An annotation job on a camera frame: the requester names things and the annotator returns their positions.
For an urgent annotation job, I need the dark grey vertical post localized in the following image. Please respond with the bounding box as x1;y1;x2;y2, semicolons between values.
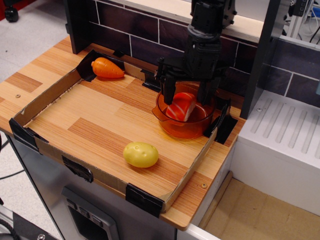
240;0;280;119

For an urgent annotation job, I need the salmon nigiri sushi toy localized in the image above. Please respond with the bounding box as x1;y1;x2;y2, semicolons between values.
165;92;196;122

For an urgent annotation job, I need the yellow toy potato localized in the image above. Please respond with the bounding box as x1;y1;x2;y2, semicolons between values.
123;141;159;168

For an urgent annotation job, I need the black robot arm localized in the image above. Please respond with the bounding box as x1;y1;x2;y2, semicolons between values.
155;0;237;105

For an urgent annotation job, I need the cardboard fence with black tape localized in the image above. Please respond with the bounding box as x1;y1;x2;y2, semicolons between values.
9;51;245;217

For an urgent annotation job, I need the black caster wheel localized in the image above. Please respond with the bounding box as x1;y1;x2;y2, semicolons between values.
4;6;19;23

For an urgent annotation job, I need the grey toy oven front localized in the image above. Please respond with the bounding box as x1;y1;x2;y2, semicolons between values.
60;186;120;240

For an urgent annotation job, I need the white toy sink drainboard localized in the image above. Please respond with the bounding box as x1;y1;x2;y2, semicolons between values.
230;91;320;215

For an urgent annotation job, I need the orange transparent plastic pot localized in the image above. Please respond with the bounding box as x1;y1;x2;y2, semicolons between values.
152;81;217;139

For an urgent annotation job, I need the orange toy carrot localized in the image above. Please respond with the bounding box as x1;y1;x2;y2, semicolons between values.
91;57;125;79

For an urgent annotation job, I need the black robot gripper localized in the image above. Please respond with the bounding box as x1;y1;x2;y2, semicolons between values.
155;35;229;106

